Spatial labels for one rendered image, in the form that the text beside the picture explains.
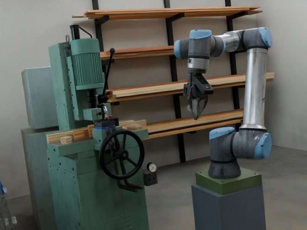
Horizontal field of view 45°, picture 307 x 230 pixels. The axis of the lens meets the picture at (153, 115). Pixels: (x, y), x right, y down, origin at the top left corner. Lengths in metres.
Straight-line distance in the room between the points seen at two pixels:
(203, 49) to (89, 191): 1.15
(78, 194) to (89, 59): 0.82
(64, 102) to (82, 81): 0.28
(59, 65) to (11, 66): 2.11
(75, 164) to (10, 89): 2.52
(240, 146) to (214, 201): 0.33
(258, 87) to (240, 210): 0.69
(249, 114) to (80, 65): 1.05
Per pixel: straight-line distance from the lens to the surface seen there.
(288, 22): 5.59
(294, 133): 5.67
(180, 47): 1.74
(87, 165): 2.24
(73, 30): 2.52
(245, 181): 2.17
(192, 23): 5.42
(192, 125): 4.87
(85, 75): 2.32
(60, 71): 2.55
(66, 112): 2.55
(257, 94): 2.11
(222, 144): 2.12
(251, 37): 2.19
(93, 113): 2.35
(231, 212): 2.15
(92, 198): 2.29
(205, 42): 1.57
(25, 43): 4.66
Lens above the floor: 1.22
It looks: 6 degrees down
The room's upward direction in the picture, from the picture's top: 6 degrees counter-clockwise
